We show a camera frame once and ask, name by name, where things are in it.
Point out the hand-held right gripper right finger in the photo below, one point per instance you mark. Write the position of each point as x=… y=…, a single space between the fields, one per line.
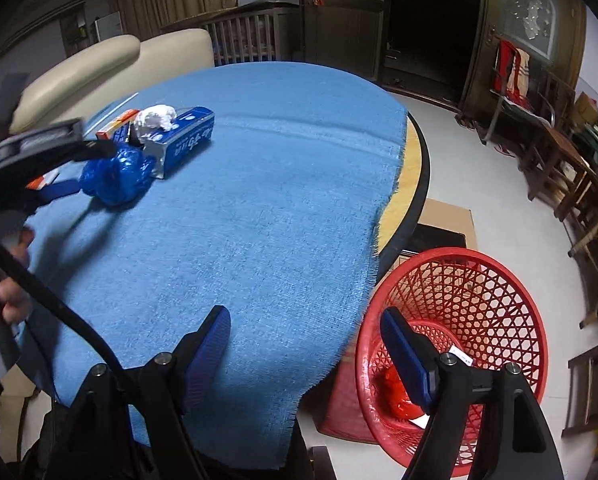
x=408 y=360

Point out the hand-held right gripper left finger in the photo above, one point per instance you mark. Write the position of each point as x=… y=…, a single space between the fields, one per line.
x=210 y=355

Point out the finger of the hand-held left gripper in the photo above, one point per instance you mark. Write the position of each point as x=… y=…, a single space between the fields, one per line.
x=59 y=189
x=99 y=149

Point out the blue plastic bag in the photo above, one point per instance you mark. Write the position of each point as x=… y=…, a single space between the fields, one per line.
x=119 y=175

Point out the red plastic mesh basket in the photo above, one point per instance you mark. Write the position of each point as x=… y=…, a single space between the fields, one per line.
x=479 y=300

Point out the person's left hand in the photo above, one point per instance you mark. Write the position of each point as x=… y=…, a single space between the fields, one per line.
x=15 y=302

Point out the orange white carton box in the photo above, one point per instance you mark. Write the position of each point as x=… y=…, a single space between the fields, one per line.
x=49 y=176

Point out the red yellow carton box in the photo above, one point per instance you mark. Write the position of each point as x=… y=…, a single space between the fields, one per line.
x=116 y=122

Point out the red plastic wrapper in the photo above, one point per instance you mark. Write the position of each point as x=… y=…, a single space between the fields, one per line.
x=396 y=395

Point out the white paper slip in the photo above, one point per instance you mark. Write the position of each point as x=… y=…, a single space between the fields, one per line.
x=461 y=356

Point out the white crumpled tissue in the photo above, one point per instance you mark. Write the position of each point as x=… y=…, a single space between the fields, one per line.
x=154 y=117

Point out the beige leather sofa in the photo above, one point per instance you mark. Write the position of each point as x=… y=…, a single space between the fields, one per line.
x=104 y=70

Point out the blue silver carton box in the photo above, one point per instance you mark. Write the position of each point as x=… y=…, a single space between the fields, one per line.
x=186 y=142

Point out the white board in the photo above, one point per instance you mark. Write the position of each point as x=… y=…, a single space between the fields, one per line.
x=110 y=27

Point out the brown cardboard box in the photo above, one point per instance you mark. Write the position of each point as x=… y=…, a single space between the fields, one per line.
x=446 y=215

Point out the blue tablecloth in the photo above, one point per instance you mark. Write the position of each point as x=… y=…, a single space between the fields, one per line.
x=254 y=185

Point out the round wooden table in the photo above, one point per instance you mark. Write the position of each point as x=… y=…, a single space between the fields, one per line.
x=404 y=195

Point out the wooden crib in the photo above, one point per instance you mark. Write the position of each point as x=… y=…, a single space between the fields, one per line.
x=239 y=35

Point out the small wooden table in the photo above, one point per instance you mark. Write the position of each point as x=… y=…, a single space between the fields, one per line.
x=561 y=150

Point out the wooden door with frosted glass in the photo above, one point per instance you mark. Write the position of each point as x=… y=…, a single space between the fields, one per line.
x=529 y=25
x=344 y=35

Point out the wooden chair with cloth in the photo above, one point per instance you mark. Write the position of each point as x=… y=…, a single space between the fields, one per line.
x=554 y=105

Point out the red striped cloth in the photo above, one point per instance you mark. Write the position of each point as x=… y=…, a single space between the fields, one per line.
x=511 y=72

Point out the small cardboard box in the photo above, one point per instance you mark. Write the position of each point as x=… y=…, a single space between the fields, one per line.
x=586 y=107

